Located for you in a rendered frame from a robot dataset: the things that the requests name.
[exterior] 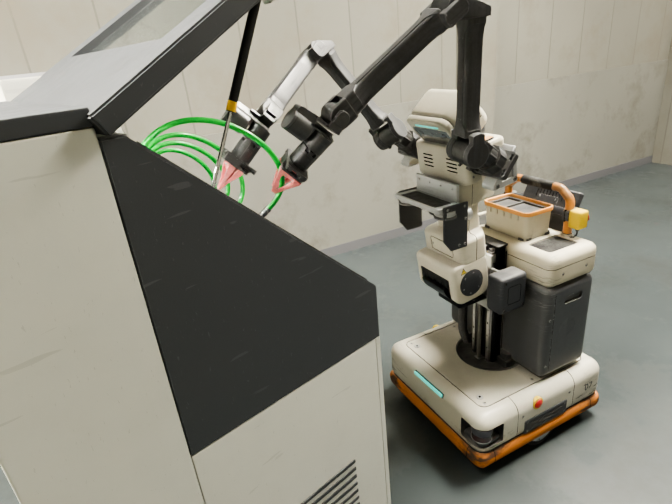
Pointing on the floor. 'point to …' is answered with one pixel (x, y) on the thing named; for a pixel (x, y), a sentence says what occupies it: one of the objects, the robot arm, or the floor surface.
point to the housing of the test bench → (77, 329)
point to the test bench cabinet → (308, 443)
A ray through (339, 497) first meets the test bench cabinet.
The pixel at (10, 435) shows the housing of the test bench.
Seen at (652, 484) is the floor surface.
